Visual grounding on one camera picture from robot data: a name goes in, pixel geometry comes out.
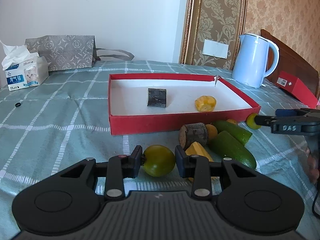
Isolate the white wall switch panel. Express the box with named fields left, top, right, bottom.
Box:
left=202, top=39, right=229, bottom=59

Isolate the white tissue pack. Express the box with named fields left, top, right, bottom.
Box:
left=1, top=42, right=49, bottom=91

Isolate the light blue electric kettle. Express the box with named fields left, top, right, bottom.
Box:
left=232, top=33, right=279, bottom=88

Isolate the grey patterned paper bag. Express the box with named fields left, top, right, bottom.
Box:
left=25, top=35, right=135, bottom=72

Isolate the large green tomato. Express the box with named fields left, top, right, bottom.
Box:
left=142, top=145, right=176, bottom=177

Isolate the small green tomato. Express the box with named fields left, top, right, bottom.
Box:
left=246, top=113, right=261, bottom=130

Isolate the yellow ridged fruit piece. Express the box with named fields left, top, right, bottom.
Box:
left=195, top=95, right=216, bottom=112

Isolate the brown sugarcane piece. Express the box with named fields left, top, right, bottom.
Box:
left=179, top=122, right=208, bottom=150

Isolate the red shallow cardboard box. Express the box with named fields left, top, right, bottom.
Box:
left=107, top=73, right=261, bottom=135

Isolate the long green cucumber piece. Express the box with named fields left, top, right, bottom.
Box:
left=211, top=120, right=252, bottom=145

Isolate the yellow block fruit piece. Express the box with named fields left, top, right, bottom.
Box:
left=185, top=141, right=213, bottom=161

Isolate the dark sugarcane piece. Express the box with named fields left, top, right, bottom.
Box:
left=147, top=88, right=167, bottom=108

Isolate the short green cucumber piece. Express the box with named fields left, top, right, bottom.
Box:
left=207, top=131, right=257, bottom=169

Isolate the red box lid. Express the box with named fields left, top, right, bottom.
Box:
left=276, top=71, right=318, bottom=108

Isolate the small brown-yellow round fruit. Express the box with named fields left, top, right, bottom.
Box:
left=227, top=119, right=238, bottom=126

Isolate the person's right hand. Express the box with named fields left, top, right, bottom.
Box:
left=305, top=147, right=319, bottom=184

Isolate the orange-yellow round fruit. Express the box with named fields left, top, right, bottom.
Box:
left=206, top=124, right=218, bottom=142

